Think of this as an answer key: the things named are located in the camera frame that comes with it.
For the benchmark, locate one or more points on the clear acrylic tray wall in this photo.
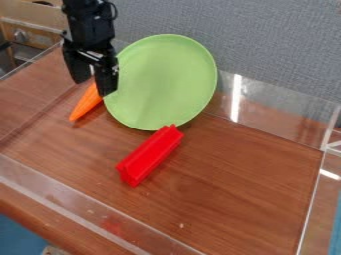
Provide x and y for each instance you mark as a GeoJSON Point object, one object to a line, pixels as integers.
{"type": "Point", "coordinates": [240, 191]}

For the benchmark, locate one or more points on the green round plate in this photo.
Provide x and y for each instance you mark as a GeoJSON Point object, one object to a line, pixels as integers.
{"type": "Point", "coordinates": [167, 81]}

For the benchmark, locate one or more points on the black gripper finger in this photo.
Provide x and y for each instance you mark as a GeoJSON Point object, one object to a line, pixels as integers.
{"type": "Point", "coordinates": [78, 66]}
{"type": "Point", "coordinates": [107, 77]}

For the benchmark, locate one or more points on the cardboard box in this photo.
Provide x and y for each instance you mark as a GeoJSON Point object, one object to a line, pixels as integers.
{"type": "Point", "coordinates": [40, 12]}

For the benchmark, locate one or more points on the orange toy carrot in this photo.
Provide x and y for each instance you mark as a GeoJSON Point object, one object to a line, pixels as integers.
{"type": "Point", "coordinates": [87, 102]}

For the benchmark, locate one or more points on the red star-shaped block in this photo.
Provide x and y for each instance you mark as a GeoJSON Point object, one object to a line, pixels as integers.
{"type": "Point", "coordinates": [139, 163]}

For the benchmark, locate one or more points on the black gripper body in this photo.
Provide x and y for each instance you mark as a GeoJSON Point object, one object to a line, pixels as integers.
{"type": "Point", "coordinates": [91, 31]}

